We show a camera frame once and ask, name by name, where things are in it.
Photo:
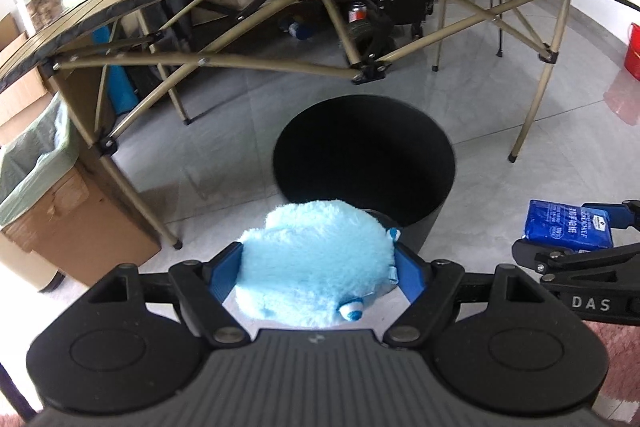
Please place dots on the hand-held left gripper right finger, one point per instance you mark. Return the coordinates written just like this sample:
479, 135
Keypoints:
411, 279

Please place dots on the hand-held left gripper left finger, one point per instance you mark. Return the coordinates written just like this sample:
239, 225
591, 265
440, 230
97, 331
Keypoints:
225, 274

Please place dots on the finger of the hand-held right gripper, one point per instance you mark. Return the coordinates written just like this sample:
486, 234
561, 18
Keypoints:
625, 214
575, 263

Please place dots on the blue tissue packet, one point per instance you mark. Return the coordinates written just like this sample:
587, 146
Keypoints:
565, 222

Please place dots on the light blue plush toy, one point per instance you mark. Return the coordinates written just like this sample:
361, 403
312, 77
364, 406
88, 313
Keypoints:
310, 262

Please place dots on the black round trash bin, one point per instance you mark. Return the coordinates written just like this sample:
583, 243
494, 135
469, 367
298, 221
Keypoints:
365, 142

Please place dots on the pink rug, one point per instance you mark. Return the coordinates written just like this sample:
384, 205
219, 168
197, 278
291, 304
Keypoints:
617, 357

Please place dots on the brown cardboard box with liner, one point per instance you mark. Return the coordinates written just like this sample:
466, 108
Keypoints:
90, 232

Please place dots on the red bucket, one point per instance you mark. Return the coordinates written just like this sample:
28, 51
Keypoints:
634, 52

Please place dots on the blue rolled mat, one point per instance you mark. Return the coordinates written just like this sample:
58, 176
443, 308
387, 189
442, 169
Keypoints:
117, 82

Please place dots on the green plastic bag liner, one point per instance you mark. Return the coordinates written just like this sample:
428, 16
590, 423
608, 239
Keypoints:
35, 157

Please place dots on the black rubber wheel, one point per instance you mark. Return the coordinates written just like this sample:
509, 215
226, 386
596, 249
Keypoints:
372, 39

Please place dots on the drink can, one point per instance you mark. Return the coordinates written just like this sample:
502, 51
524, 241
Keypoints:
357, 12

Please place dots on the clear jar of brown snacks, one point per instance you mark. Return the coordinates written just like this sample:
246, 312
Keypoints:
42, 4

